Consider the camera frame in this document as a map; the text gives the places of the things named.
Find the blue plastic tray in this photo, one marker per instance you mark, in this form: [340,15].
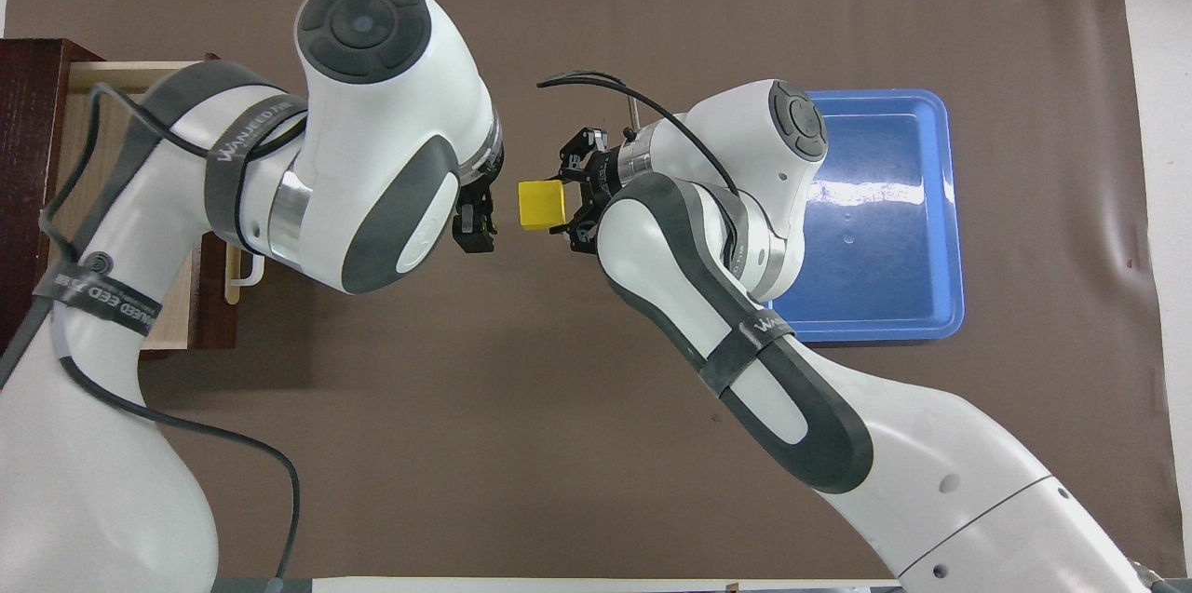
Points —
[885,202]

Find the brown table mat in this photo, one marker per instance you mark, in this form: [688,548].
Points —
[512,388]

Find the yellow block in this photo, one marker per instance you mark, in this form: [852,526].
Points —
[540,205]

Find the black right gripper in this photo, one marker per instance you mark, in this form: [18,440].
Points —
[605,169]

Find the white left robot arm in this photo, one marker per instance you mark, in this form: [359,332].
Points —
[372,155]

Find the wooden drawer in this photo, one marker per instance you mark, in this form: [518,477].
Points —
[121,118]

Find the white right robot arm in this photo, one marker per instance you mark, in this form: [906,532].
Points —
[708,295]

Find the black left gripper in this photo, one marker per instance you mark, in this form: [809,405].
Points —
[475,202]

